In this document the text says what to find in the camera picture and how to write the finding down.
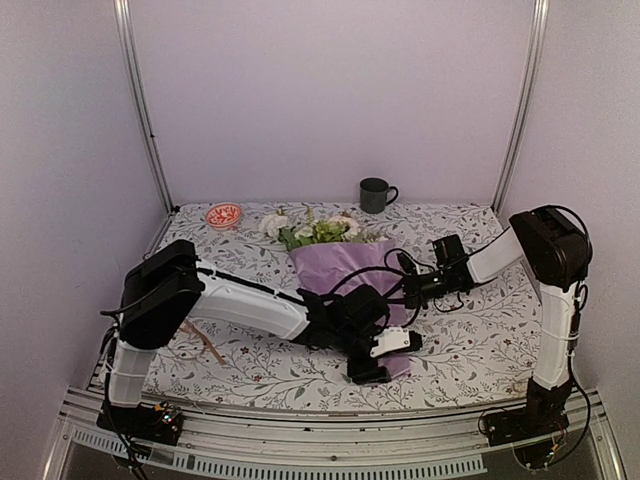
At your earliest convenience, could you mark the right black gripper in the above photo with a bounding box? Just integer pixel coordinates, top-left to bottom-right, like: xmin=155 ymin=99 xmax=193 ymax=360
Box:
xmin=384 ymin=268 xmax=452 ymax=310

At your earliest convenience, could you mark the purple pink wrapping paper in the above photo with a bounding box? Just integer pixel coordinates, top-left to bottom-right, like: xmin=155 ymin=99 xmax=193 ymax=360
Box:
xmin=289 ymin=240 xmax=409 ymax=380

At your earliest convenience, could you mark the green white flower sprig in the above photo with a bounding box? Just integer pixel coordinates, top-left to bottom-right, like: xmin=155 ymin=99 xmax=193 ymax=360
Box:
xmin=276 ymin=208 xmax=386 ymax=252

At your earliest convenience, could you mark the dark grey metal mug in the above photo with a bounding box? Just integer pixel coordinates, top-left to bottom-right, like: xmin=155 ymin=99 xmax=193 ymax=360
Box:
xmin=359 ymin=177 xmax=399 ymax=214

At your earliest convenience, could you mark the white rose long stem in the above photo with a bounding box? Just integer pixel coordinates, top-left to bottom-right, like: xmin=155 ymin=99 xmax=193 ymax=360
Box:
xmin=258 ymin=209 xmax=292 ymax=240

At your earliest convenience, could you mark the red patterned ceramic bowl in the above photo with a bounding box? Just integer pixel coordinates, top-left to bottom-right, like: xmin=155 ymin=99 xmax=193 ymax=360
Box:
xmin=205 ymin=202 xmax=243 ymax=230

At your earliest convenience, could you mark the beige raffia ribbon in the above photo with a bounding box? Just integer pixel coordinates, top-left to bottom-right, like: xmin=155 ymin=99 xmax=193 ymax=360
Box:
xmin=180 ymin=321 xmax=226 ymax=366

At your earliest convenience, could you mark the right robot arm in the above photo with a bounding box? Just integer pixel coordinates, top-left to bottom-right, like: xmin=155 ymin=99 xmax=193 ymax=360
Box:
xmin=402 ymin=205 xmax=593 ymax=436

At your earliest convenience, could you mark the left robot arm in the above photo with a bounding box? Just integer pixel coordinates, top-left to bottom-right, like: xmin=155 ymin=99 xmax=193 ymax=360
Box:
xmin=103 ymin=240 xmax=422 ymax=434

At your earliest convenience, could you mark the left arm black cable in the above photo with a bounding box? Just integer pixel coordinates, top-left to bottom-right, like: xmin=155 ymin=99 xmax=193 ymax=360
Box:
xmin=327 ymin=265 xmax=409 ymax=311

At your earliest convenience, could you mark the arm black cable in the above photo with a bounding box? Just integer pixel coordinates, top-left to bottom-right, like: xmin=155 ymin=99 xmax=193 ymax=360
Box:
xmin=327 ymin=265 xmax=409 ymax=311
xmin=383 ymin=203 xmax=594 ymax=451

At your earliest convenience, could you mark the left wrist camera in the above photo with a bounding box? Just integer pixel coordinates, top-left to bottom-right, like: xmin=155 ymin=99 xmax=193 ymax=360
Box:
xmin=369 ymin=327 xmax=411 ymax=358

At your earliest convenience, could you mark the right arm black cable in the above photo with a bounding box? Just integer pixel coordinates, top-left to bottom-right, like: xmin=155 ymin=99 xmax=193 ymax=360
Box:
xmin=383 ymin=203 xmax=594 ymax=451

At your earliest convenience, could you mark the front aluminium rail base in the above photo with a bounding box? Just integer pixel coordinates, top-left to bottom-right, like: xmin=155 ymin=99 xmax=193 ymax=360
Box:
xmin=42 ymin=385 xmax=626 ymax=480

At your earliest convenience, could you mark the right aluminium frame post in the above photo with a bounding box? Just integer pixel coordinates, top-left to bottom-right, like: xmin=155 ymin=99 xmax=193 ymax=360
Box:
xmin=491 ymin=0 xmax=550 ymax=216

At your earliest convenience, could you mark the aluminium frame post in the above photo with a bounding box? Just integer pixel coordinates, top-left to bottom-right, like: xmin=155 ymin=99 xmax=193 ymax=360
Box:
xmin=113 ymin=0 xmax=175 ymax=215
xmin=491 ymin=0 xmax=550 ymax=216

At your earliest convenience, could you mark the left aluminium frame post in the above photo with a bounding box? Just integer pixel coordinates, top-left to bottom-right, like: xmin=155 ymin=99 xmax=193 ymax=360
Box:
xmin=113 ymin=0 xmax=175 ymax=215

